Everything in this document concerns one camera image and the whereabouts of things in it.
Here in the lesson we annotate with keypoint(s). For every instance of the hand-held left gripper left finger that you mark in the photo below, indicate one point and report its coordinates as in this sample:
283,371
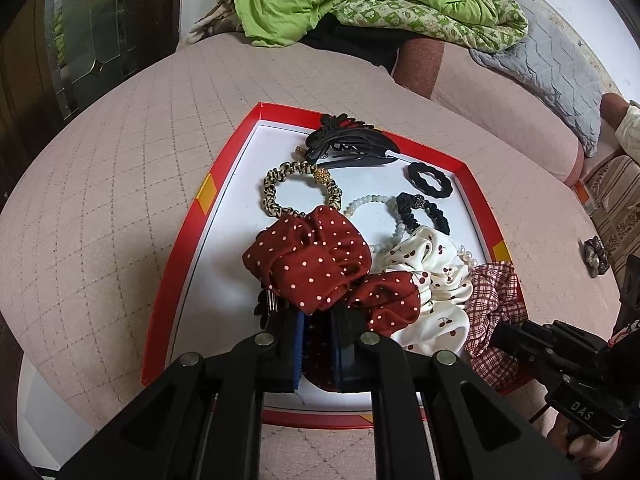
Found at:
297,355

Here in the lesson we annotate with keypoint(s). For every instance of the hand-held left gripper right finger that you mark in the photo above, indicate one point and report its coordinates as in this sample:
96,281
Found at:
336,355

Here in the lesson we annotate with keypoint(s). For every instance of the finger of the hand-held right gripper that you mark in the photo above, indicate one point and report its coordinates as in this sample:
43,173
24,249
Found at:
520,345

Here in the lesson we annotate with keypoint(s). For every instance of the pink plaid scrunchie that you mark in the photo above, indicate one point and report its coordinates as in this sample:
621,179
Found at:
492,290

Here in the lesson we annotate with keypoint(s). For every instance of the white cherry print scrunchie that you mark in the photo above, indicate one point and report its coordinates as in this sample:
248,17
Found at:
440,310

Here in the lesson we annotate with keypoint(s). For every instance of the red polka dot scrunchie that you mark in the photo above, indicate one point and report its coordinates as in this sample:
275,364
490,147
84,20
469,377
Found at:
310,260

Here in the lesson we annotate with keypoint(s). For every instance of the red and white box tray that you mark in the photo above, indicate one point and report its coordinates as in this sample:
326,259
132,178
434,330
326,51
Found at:
230,260

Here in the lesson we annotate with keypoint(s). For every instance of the large black hair claw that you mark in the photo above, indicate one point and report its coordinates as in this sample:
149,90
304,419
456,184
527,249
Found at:
340,136

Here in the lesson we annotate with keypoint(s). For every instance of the person's right hand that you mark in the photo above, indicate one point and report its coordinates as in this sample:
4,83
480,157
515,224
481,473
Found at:
570,442

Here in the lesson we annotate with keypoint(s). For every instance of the small black claw clip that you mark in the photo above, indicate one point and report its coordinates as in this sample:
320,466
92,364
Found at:
260,307

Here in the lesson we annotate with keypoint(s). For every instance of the black scrunchie on table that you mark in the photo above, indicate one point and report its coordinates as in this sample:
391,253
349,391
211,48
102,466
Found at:
593,256

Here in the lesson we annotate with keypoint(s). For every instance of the orange box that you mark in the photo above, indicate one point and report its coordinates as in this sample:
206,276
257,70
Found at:
584,197

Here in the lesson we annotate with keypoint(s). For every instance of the beige patterned sofa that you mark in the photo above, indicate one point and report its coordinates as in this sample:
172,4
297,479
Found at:
617,210

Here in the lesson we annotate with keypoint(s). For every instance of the flat black hair barrette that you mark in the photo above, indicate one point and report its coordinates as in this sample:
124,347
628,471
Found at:
360,160

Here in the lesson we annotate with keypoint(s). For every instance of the cream cloth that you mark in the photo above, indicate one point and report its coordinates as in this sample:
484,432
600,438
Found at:
630,127

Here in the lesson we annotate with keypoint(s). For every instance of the pink bolster pillow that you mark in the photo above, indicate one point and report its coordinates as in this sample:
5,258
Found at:
480,95

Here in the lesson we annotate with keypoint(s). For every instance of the grey quilted pillow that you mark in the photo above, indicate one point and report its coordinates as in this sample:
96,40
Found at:
555,80

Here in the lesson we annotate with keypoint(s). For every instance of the black cloth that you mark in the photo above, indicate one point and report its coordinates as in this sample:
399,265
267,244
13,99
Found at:
355,42

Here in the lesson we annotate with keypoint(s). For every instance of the green floral quilt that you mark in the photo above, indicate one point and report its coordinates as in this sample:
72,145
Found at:
450,15

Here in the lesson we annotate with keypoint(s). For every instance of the brown patterned cloth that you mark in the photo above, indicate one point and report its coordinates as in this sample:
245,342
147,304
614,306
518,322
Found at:
215,17

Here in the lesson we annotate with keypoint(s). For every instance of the wooden glass door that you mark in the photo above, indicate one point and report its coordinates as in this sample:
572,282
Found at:
75,60

